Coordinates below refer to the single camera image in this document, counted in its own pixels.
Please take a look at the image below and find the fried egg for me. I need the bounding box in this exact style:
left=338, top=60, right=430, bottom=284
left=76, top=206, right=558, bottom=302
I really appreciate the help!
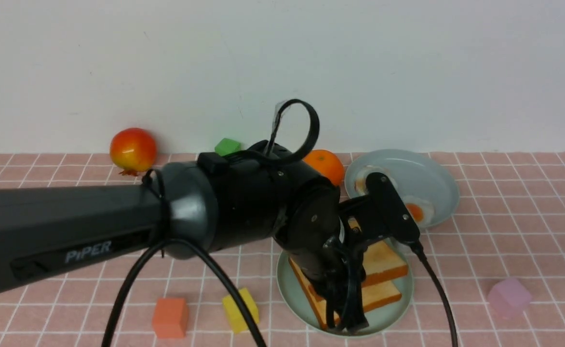
left=354, top=165, right=399, bottom=196
left=402, top=195, right=435, bottom=227

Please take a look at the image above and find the pink foam cube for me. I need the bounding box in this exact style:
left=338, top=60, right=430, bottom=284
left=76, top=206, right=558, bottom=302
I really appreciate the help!
left=487, top=277, right=532, bottom=319

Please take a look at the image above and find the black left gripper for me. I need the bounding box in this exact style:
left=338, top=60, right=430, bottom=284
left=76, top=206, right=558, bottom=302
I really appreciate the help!
left=287, top=195, right=389, bottom=334

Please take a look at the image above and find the left fried egg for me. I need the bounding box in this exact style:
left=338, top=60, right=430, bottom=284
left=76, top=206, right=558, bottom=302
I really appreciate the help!
left=354, top=165, right=399, bottom=196

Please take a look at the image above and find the black camera cable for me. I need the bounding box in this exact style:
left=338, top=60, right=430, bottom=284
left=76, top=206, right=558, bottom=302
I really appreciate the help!
left=100, top=99, right=458, bottom=347

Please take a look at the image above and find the orange fruit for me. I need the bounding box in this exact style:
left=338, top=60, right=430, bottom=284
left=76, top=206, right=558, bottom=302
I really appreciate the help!
left=304, top=149, right=346, bottom=187

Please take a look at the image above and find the red yellow pomegranate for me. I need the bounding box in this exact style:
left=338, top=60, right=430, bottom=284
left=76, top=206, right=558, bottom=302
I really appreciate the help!
left=110, top=127, right=158, bottom=176

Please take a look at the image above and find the toast slice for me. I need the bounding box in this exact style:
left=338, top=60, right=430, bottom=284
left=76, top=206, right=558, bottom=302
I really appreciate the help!
left=362, top=240, right=409, bottom=288
left=277, top=255, right=414, bottom=336

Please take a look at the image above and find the orange foam cube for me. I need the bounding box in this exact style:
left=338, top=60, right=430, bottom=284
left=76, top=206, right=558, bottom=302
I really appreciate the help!
left=152, top=298, right=188, bottom=340

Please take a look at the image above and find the green foam cube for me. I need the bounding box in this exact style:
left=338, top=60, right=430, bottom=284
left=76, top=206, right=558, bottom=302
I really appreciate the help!
left=215, top=138, right=242, bottom=157

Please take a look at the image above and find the pink checkered tablecloth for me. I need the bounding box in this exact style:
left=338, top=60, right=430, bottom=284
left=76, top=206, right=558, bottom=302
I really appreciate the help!
left=0, top=152, right=565, bottom=347

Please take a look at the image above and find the green empty plate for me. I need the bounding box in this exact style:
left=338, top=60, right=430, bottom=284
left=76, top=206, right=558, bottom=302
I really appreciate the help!
left=276, top=241, right=415, bottom=339

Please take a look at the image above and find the yellow foam cube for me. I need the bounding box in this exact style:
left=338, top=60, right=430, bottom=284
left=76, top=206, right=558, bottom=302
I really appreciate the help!
left=222, top=288, right=260, bottom=334

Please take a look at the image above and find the blue egg plate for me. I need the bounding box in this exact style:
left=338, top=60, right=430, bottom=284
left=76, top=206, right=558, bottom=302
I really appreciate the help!
left=344, top=149, right=460, bottom=230

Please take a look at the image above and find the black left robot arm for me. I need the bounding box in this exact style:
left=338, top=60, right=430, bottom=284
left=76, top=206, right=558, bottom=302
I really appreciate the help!
left=0, top=141, right=397, bottom=346

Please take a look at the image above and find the lower fried egg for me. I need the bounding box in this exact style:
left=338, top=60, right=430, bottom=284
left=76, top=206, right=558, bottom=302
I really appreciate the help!
left=402, top=195, right=435, bottom=227

